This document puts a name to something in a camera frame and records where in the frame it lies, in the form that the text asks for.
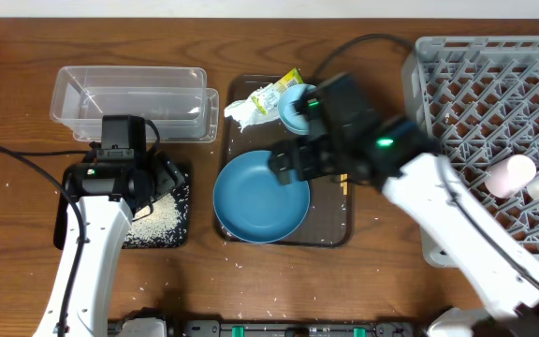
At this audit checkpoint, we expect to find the light blue small bowl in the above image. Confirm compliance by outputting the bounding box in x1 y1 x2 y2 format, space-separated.
278 83 315 135

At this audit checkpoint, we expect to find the brown serving tray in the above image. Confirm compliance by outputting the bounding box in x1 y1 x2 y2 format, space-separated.
212 73 357 248

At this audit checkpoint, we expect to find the dark blue plate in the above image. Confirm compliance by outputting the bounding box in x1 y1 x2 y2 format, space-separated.
213 150 311 243

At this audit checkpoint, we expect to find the pink white cup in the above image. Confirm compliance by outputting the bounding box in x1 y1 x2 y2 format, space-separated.
485 154 536 198

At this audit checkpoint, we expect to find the pile of white rice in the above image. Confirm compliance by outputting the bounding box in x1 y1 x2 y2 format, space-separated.
122 180 191 247

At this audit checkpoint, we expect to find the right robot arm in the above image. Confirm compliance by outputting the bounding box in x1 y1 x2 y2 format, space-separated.
269 74 539 336

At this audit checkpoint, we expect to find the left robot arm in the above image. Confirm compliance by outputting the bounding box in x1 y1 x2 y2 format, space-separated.
36 115 184 336

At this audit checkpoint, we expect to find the grey dishwasher rack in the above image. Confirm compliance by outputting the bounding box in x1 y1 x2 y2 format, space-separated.
401 37 539 258

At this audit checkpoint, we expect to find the wooden chopstick right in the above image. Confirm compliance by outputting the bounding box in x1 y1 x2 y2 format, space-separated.
340 174 348 196

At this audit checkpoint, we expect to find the crumpled white green wrapper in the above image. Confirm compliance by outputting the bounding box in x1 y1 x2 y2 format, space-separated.
224 68 304 131

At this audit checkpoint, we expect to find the clear plastic bin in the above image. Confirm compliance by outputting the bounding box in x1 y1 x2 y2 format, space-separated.
50 66 219 142

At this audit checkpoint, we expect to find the black plastic tray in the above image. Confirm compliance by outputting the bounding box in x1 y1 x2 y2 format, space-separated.
52 161 192 250

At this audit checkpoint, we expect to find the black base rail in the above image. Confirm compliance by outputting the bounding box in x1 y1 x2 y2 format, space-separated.
107 308 428 337

